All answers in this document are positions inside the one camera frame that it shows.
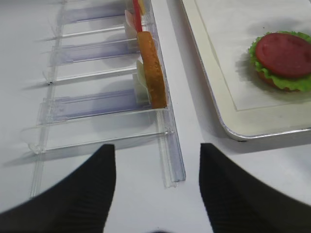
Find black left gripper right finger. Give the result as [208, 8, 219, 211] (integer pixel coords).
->
[199, 143, 311, 233]

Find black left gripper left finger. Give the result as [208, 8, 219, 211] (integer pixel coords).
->
[0, 144, 116, 233]

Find green lettuce leaf on tray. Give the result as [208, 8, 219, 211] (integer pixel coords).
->
[248, 31, 311, 92]

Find red tomato slice on tray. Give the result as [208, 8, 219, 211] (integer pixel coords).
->
[255, 33, 311, 80]

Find red tomato slice in rack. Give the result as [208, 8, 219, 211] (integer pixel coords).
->
[132, 0, 142, 33]

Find yellow cheese slices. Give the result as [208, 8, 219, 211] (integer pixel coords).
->
[138, 0, 146, 15]

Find cream metal tray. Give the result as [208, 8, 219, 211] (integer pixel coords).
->
[182, 0, 311, 141]

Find left clear acrylic rack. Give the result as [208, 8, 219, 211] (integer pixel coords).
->
[21, 0, 186, 197]

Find bottom bun on tray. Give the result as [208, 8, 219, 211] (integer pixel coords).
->
[257, 71, 300, 92]

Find orange-brown bun slice in rack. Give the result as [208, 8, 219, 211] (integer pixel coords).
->
[137, 32, 167, 109]

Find white paper tray liner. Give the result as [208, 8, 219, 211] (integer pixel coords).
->
[196, 0, 311, 111]

